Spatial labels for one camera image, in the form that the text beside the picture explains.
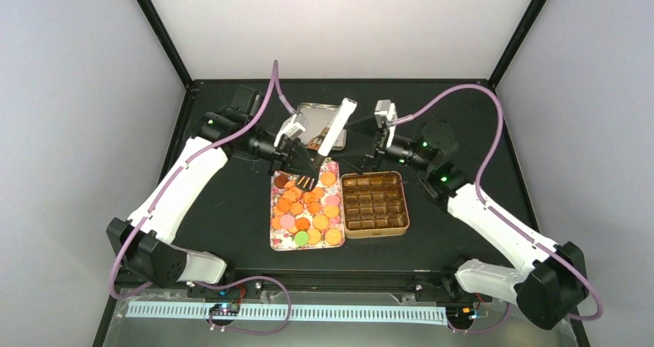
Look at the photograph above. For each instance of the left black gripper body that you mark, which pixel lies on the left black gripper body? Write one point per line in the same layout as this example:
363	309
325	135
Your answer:
279	155

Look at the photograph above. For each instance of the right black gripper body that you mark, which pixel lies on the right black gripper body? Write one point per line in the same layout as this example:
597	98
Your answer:
379	139

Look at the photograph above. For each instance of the white handled metal tongs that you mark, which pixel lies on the white handled metal tongs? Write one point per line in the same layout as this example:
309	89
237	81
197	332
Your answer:
324	143

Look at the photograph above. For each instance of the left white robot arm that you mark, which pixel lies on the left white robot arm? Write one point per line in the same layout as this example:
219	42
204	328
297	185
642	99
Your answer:
260	125

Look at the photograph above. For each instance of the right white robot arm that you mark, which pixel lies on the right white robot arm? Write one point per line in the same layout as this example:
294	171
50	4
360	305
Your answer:
546	280

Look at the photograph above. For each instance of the brown round chocolate cookie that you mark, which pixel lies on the brown round chocolate cookie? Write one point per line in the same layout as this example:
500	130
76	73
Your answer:
280	181

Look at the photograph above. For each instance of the silver tin lid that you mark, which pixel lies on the silver tin lid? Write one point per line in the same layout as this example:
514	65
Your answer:
318	117

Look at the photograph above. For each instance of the gold cookie tin box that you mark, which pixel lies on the gold cookie tin box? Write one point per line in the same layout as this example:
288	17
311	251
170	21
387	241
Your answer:
374	205

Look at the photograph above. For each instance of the floral cookie tray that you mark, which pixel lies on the floral cookie tray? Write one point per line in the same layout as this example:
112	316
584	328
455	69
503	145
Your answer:
319	212

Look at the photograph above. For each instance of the green sandwich cookie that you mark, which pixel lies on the green sandwich cookie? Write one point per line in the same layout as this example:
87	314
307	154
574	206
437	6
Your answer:
301	238

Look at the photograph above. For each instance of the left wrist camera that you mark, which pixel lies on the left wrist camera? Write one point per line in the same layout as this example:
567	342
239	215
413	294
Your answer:
292	128

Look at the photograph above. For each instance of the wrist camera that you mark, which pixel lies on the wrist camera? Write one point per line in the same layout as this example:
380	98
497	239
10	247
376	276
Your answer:
292	128
385	114

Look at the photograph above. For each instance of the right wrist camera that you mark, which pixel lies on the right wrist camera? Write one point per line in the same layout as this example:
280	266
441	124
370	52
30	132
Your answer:
385	114

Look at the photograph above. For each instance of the white slotted cable duct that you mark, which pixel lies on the white slotted cable duct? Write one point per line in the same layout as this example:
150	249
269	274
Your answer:
427	315

